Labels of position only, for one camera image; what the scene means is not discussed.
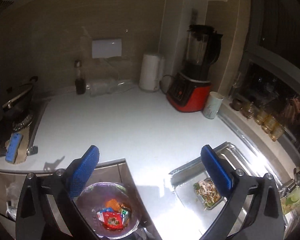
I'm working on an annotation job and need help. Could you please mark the red and black blender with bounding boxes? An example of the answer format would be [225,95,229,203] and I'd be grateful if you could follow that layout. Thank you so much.
[166,24,223,113]

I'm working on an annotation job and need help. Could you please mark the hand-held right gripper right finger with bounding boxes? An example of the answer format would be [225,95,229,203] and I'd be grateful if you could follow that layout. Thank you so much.
[197,144,285,240]

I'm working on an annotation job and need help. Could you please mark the metal container of food scraps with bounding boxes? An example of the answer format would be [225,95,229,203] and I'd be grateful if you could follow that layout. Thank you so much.
[193,177,227,211]

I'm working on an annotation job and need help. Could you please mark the white electric kettle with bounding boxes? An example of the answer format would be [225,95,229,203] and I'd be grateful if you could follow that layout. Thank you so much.
[139,53,165,92]

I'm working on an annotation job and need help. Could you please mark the black wok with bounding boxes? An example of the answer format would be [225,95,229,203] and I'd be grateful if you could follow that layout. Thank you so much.
[2,76,38,120]

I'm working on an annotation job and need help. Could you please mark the black power cable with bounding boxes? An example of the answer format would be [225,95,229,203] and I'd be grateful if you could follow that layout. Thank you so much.
[160,74,175,95]

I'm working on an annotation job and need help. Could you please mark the orange foam fruit net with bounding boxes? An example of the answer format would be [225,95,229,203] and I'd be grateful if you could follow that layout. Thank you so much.
[104,199,121,209]

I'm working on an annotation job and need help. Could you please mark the chrome sink faucet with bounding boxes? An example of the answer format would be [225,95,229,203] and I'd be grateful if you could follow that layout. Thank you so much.
[280,166,300,193]

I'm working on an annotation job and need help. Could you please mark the bin with purple bag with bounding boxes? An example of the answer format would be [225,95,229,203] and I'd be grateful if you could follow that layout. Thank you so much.
[76,182,141,238]

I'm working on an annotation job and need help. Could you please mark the clear plastic bag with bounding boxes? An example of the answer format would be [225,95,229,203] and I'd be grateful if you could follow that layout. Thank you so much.
[86,79,134,97]

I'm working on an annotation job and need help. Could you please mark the stainless steel sink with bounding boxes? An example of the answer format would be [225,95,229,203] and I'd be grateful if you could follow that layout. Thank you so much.
[169,142,290,240]

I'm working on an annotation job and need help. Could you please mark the glass bottle with dark liquid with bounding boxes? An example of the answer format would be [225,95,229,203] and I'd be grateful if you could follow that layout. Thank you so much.
[74,60,87,95]

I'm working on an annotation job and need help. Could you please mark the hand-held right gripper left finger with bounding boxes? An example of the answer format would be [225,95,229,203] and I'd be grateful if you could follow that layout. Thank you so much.
[15,145,100,240]

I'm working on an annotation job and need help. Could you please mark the white wall socket cover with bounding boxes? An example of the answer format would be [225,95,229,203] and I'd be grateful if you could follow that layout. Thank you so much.
[92,38,122,58]

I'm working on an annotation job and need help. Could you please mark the blue sponge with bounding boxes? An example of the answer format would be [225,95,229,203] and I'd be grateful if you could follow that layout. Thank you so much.
[5,132,23,163]

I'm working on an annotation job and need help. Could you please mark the white and blue wipe packet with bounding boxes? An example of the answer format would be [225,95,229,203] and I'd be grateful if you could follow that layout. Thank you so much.
[97,207,113,221]

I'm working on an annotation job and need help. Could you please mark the white cup with plant print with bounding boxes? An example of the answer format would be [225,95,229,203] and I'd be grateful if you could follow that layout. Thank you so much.
[203,91,224,119]

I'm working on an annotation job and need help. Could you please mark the green dish soap packet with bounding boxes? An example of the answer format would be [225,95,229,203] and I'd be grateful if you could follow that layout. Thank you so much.
[281,176,300,215]

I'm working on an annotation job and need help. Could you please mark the brown paper mat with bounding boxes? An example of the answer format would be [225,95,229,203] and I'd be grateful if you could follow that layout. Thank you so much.
[5,127,32,164]

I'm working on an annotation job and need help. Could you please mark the red snack packet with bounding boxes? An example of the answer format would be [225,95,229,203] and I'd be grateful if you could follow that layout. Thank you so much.
[102,211,123,229]

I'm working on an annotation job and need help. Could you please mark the row of amber glass cups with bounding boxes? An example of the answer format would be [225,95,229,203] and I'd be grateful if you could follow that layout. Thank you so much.
[241,101,285,142]

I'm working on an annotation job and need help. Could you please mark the crushed drink can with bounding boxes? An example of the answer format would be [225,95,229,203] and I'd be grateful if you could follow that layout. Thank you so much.
[119,204,131,221]

